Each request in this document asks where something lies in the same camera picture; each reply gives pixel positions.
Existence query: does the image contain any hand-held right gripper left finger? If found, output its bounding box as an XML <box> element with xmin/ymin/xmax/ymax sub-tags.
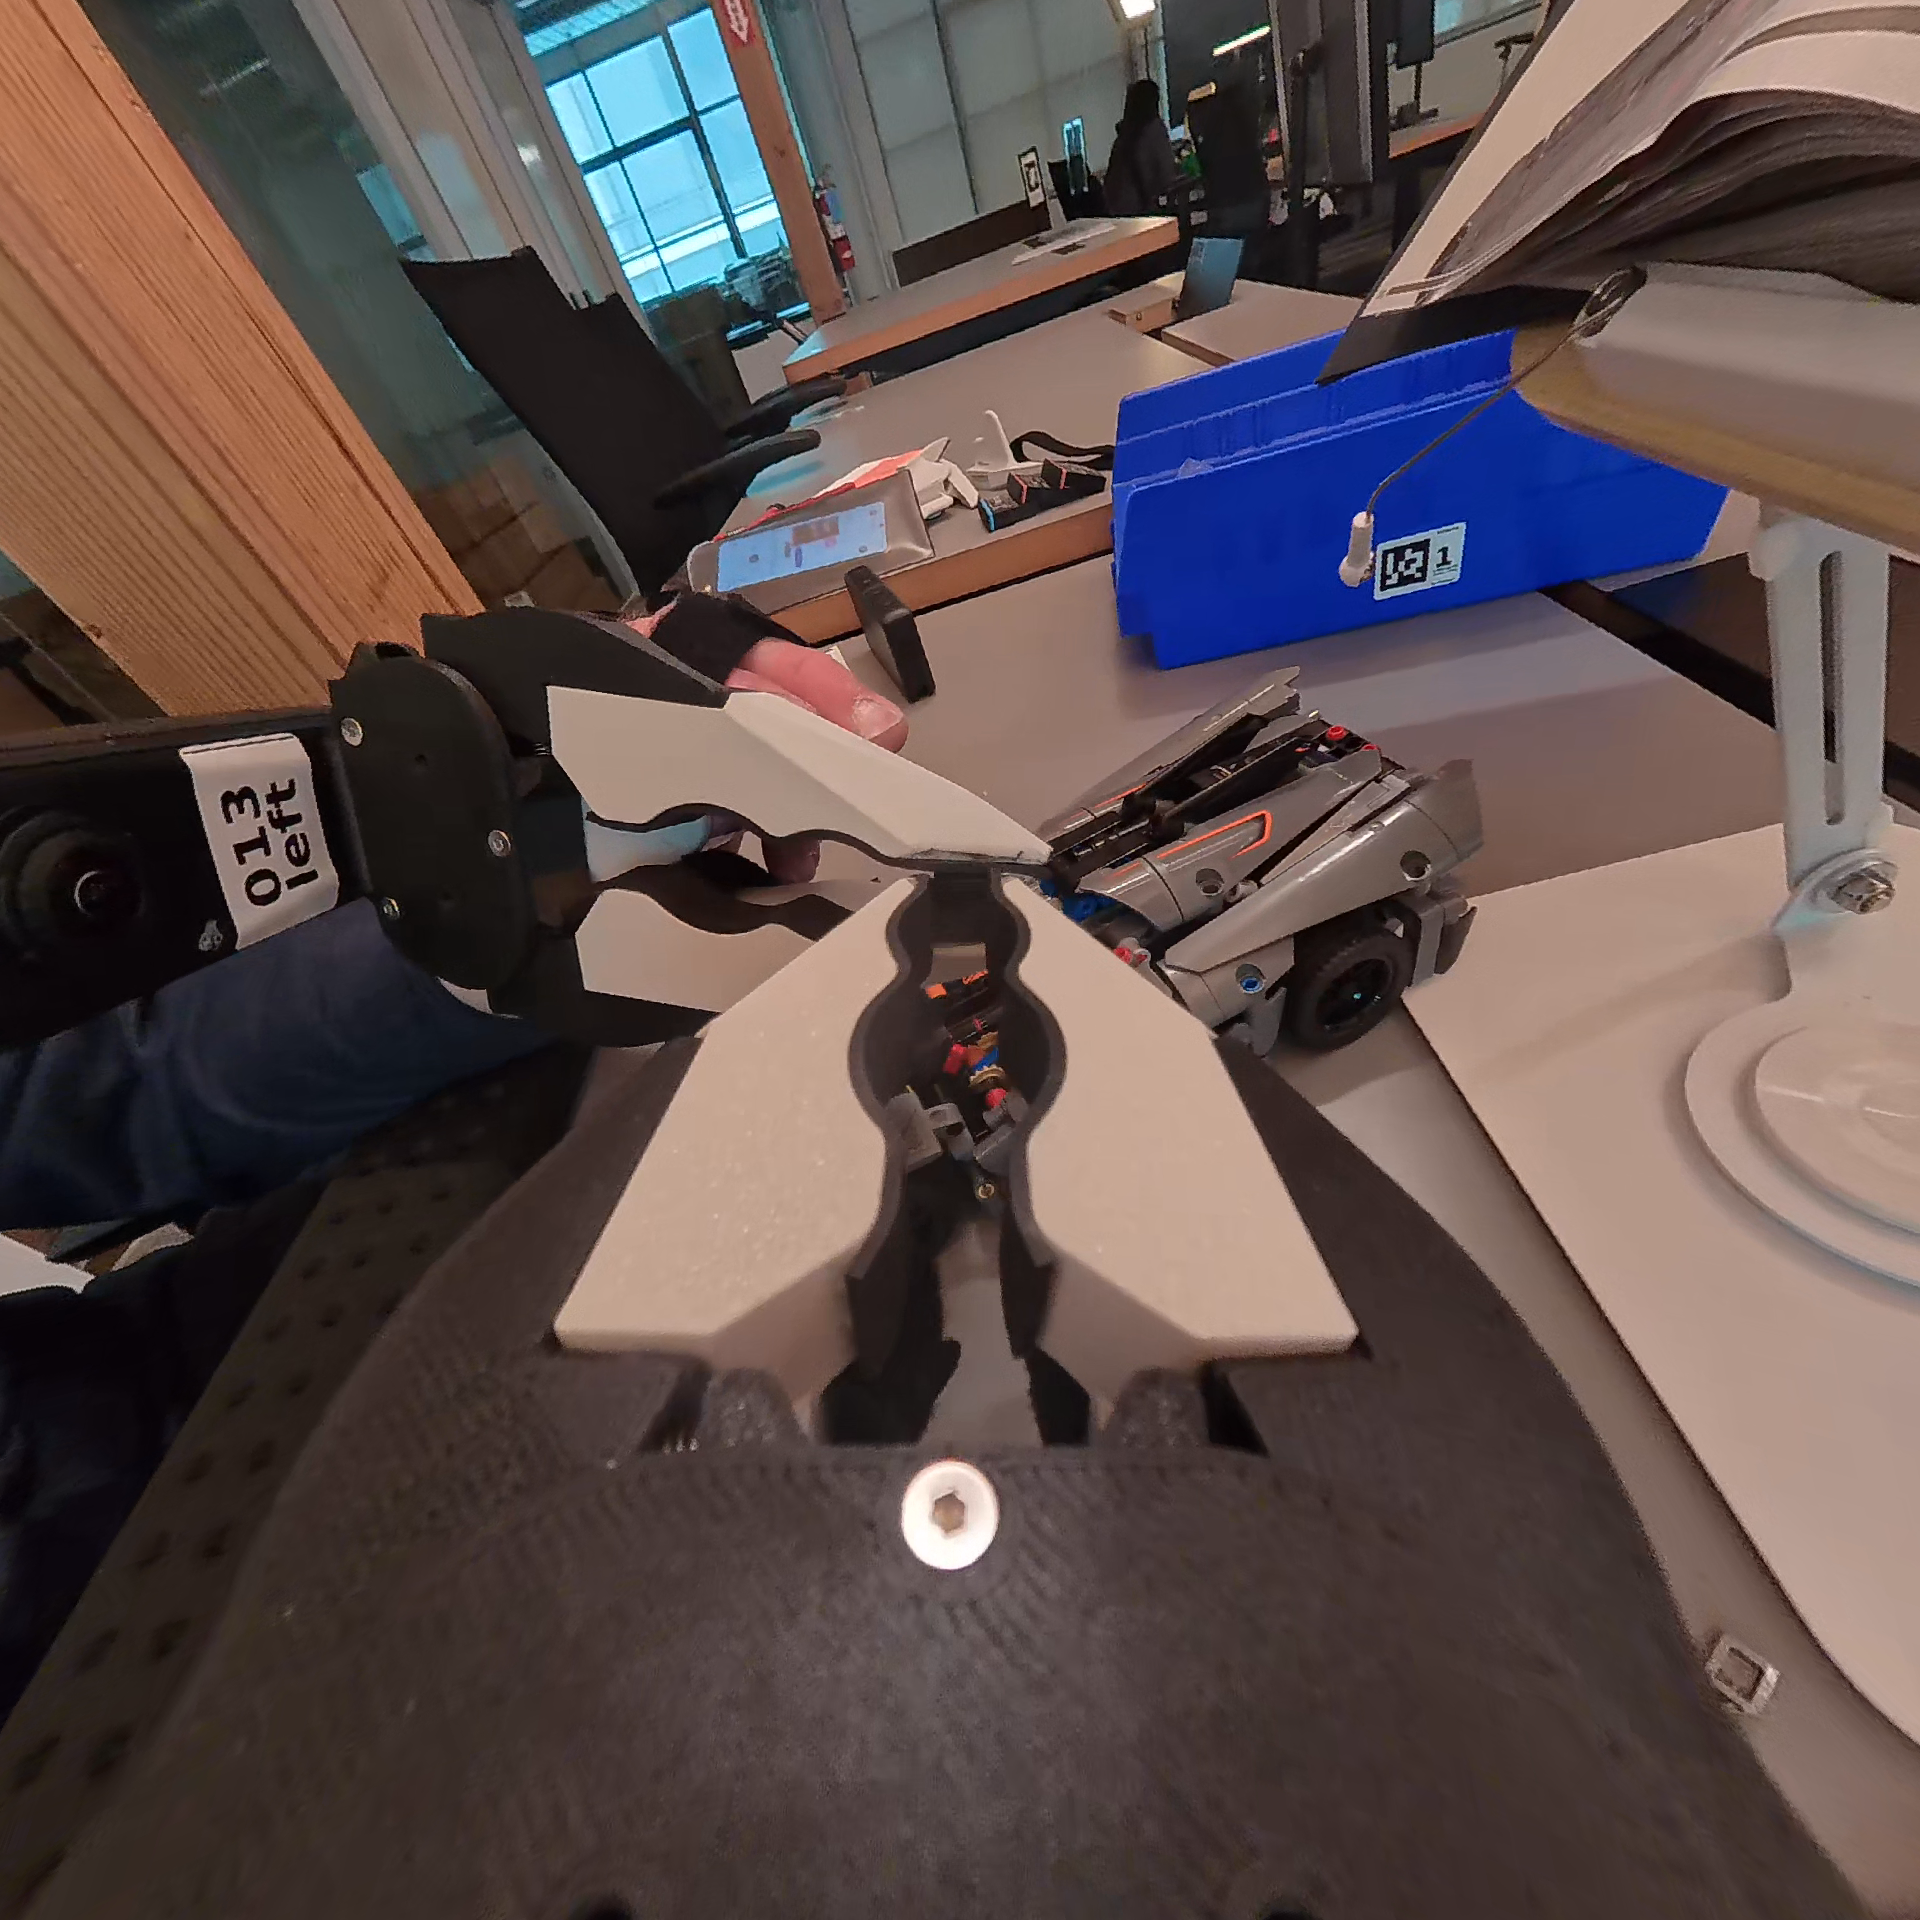
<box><xmin>556</xmin><ymin>876</ymin><xmax>924</xmax><ymax>1413</ymax></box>

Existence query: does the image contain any black orange gadget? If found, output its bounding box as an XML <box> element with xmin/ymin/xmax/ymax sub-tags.
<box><xmin>979</xmin><ymin>435</ymin><xmax>1114</xmax><ymax>535</ymax></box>

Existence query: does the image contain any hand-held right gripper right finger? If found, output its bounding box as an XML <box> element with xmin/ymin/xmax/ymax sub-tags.
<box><xmin>998</xmin><ymin>874</ymin><xmax>1363</xmax><ymax>1419</ymax></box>

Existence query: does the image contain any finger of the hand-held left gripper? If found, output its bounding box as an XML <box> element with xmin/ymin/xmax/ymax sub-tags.
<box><xmin>574</xmin><ymin>874</ymin><xmax>889</xmax><ymax>1017</ymax></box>
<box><xmin>544</xmin><ymin>685</ymin><xmax>1054</xmax><ymax>876</ymax></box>

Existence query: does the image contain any person's left forearm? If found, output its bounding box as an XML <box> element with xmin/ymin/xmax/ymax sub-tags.
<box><xmin>0</xmin><ymin>899</ymin><xmax>564</xmax><ymax>1235</ymax></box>

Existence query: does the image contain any black power bank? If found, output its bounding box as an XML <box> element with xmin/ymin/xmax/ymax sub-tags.
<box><xmin>844</xmin><ymin>565</ymin><xmax>939</xmax><ymax>703</ymax></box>

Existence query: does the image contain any white gadget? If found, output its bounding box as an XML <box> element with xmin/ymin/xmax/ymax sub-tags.
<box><xmin>912</xmin><ymin>409</ymin><xmax>1024</xmax><ymax>523</ymax></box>

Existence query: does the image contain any grey orange lego car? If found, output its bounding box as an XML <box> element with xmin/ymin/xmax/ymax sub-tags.
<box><xmin>885</xmin><ymin>667</ymin><xmax>1488</xmax><ymax>1217</ymax></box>

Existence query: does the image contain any brown ribbed panel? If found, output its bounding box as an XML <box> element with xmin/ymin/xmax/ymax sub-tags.
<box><xmin>0</xmin><ymin>0</ymin><xmax>481</xmax><ymax>722</ymax></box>

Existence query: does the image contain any open instruction booklet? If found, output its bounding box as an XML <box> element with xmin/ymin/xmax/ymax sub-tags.
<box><xmin>1319</xmin><ymin>0</ymin><xmax>1920</xmax><ymax>397</ymax></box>

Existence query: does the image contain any blue storage bin white tag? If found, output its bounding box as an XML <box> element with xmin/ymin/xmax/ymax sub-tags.
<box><xmin>1111</xmin><ymin>330</ymin><xmax>1735</xmax><ymax>670</ymax></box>

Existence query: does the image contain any white book stand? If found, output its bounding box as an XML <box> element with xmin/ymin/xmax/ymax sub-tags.
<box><xmin>1319</xmin><ymin>255</ymin><xmax>1920</xmax><ymax>1750</ymax></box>

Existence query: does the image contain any smartphone in clear pouch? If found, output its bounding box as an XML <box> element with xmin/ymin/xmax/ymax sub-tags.
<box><xmin>687</xmin><ymin>486</ymin><xmax>931</xmax><ymax>604</ymax></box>

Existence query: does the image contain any person's left hand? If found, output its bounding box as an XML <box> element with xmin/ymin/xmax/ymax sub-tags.
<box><xmin>728</xmin><ymin>637</ymin><xmax>912</xmax><ymax>751</ymax></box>

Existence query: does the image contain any long wooden table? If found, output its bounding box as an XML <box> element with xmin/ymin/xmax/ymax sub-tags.
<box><xmin>779</xmin><ymin>214</ymin><xmax>1182</xmax><ymax>383</ymax></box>

